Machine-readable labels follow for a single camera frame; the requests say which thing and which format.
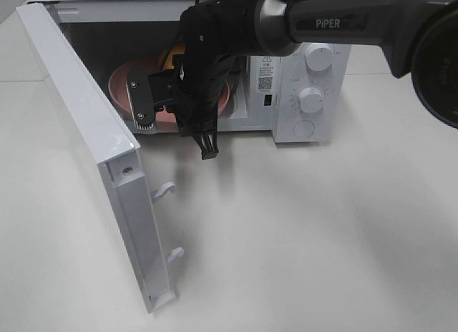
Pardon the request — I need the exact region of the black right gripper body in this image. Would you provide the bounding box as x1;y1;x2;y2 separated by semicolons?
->
147;51;235;137

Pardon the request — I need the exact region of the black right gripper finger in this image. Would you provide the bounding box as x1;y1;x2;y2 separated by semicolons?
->
127;68;155;131
192;130;219;160

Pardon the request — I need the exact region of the pink round plate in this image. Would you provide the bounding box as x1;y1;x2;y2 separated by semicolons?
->
108;57;230;134

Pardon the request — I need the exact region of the burger with sesame-free bun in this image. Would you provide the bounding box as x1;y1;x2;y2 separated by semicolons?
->
158;41;185;69

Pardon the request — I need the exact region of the white microwave door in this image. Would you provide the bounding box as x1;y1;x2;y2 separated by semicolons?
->
16;3;184;313

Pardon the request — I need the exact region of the round white door button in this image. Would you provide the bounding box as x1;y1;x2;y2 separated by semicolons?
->
293;120;315;139

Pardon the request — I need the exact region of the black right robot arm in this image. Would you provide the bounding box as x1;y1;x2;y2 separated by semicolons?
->
127;0;457;159

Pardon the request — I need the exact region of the white warning label sticker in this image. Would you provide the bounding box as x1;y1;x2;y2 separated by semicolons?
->
257;57;275;92

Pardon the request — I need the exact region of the white microwave oven body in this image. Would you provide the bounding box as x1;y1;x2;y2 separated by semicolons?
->
30;0;350;143

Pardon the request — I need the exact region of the lower white microwave knob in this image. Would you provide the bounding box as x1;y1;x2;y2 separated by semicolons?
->
298;87;324;114

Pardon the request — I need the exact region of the white microwave knob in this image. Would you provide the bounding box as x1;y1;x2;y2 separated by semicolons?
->
298;87;324;114
306;43;333;72

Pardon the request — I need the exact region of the upper white microwave knob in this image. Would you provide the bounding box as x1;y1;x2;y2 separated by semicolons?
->
306;43;333;72

